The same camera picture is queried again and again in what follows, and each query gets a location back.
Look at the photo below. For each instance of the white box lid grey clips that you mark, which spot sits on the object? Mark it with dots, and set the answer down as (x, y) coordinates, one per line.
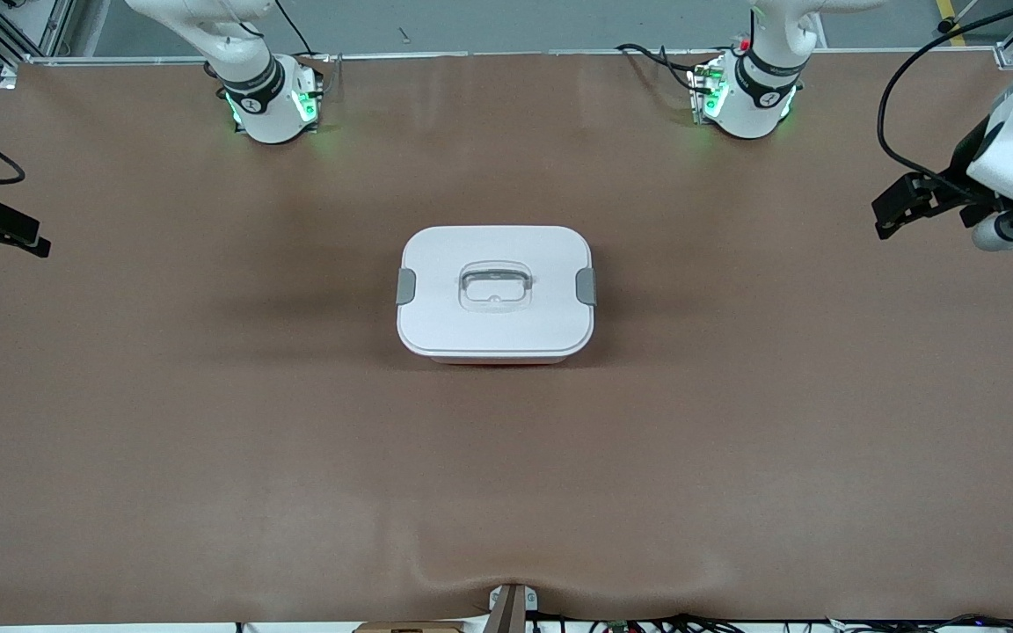
(493, 330)

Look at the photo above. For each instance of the brown cardboard piece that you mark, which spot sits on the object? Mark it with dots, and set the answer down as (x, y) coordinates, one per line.
(410, 628)

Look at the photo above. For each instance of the brown table mat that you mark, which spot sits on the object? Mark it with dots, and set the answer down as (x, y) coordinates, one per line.
(735, 440)

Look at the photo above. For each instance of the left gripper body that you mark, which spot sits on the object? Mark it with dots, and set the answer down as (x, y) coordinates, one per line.
(964, 170)

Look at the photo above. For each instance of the pink plastic bin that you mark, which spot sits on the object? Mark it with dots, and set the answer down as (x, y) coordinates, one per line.
(496, 360)

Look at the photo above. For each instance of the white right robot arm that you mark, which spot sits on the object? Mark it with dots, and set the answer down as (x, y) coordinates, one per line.
(265, 105)

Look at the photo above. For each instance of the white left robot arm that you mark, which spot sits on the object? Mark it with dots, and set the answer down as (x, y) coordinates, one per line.
(761, 97)

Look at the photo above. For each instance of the metal table edge strip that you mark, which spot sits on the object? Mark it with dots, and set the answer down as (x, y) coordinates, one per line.
(515, 54)

